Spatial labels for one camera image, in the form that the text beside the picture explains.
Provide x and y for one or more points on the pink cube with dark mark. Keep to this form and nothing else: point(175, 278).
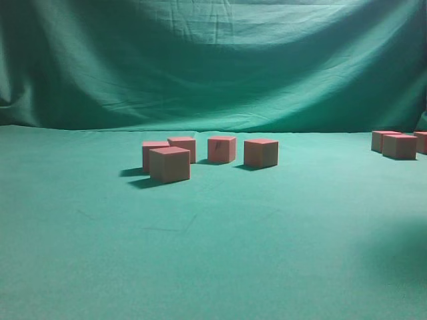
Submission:
point(221, 149)

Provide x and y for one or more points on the pink cube placed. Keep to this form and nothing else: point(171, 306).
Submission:
point(260, 153)
point(188, 143)

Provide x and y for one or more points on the pink cube far column rear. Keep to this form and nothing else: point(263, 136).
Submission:
point(377, 139)

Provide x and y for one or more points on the pink cube column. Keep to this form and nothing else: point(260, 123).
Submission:
point(421, 141)
point(377, 139)

